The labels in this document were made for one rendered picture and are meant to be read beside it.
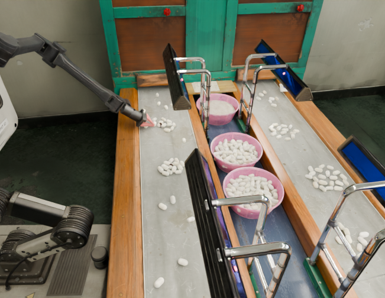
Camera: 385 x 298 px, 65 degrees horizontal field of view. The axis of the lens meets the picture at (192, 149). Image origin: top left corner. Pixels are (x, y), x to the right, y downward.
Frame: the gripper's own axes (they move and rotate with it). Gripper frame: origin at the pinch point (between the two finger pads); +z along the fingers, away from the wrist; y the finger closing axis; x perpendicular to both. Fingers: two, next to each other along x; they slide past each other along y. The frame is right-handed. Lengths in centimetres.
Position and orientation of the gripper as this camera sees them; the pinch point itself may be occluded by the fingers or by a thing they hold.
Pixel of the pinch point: (152, 125)
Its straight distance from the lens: 172.8
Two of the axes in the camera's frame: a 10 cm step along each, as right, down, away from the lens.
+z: 7.5, 4.2, 5.1
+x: -6.4, 6.5, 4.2
